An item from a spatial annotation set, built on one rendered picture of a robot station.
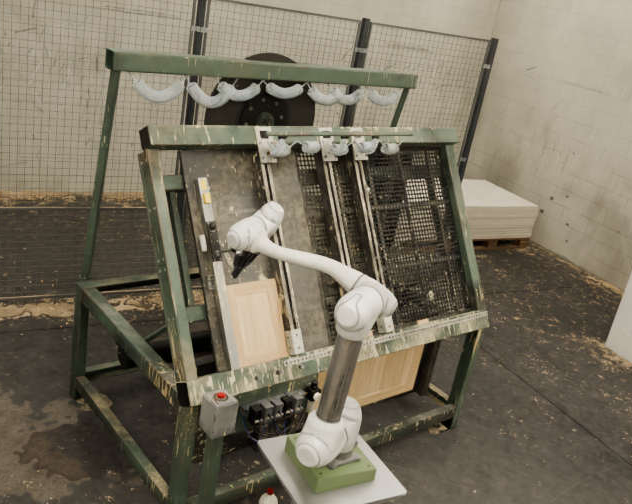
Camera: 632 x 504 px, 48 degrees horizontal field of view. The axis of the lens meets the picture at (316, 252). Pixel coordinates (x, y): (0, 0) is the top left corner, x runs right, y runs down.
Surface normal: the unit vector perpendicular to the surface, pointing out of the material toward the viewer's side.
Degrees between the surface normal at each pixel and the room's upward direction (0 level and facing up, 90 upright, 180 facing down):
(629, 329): 90
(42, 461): 0
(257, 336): 58
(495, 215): 90
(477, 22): 90
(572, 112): 90
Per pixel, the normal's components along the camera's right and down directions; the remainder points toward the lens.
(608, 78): -0.87, 0.03
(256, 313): 0.61, -0.16
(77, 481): 0.18, -0.91
